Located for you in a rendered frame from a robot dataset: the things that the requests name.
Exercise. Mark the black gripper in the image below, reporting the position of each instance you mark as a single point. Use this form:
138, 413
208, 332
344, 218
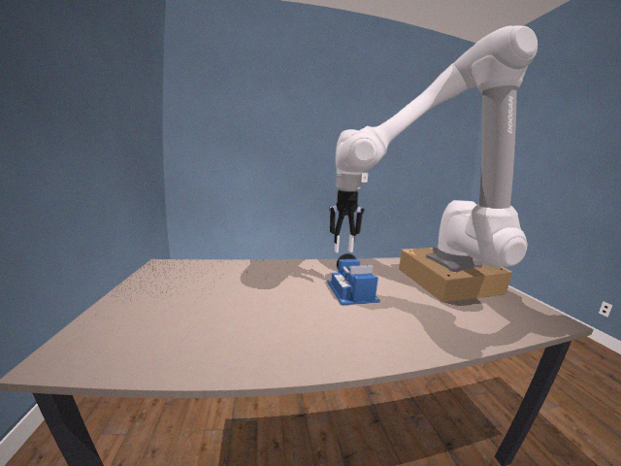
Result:
346, 205

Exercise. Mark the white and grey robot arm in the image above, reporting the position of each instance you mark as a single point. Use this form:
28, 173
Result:
488, 232

